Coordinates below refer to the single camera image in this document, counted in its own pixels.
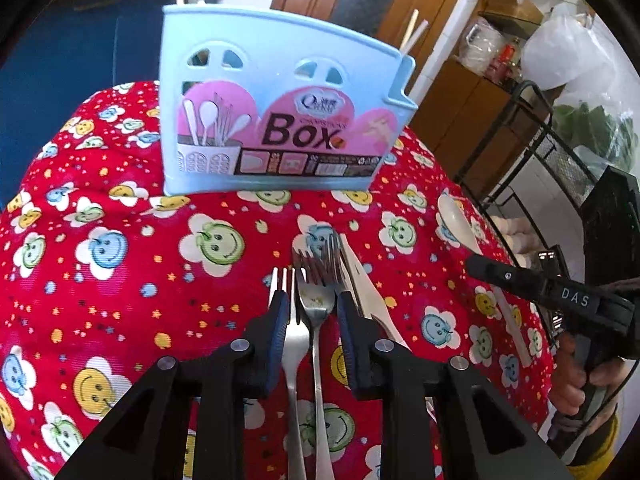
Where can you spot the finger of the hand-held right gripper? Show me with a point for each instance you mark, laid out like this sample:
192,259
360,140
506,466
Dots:
505,277

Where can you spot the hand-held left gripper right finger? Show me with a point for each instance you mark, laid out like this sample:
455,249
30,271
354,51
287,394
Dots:
347,340

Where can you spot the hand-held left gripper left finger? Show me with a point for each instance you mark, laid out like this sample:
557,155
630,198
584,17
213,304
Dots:
277,340

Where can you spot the metal fork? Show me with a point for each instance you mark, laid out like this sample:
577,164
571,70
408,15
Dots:
295,360
334,260
317,305

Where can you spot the white plastic knife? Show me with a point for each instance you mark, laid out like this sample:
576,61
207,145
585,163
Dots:
370,295

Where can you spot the white plastic spoon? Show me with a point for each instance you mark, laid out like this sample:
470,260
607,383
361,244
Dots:
457,225

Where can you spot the light blue utensil box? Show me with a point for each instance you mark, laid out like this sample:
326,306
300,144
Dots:
280,90

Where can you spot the white chopstick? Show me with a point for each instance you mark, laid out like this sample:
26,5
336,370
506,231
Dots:
419,35

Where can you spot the wooden chopstick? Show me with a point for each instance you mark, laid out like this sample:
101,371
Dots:
410,30

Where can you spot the person's right forearm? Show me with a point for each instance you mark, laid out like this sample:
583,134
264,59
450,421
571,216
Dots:
602,447

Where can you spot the person's right hand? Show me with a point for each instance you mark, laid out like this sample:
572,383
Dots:
565,380

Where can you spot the pile of eggs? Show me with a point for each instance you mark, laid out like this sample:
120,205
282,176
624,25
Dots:
515,235

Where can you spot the small black device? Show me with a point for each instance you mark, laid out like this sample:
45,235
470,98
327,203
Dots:
550,262

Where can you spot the bag of green vegetables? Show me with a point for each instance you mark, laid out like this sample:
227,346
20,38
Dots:
600,125

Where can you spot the red smiley printed tablecloth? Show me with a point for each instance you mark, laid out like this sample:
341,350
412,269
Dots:
150,260

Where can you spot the wooden shelf unit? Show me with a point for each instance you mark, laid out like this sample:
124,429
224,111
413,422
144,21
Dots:
450,100

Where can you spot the white plastic bag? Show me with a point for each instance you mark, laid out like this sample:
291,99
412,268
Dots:
565,50

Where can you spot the red bottle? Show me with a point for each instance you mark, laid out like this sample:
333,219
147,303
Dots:
501,60

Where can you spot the clear plastic jug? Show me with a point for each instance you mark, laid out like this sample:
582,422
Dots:
482,42

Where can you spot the wooden door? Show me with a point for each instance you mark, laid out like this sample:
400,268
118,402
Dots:
370,0

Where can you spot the blue base cabinet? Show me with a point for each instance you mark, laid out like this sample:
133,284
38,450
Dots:
75,60

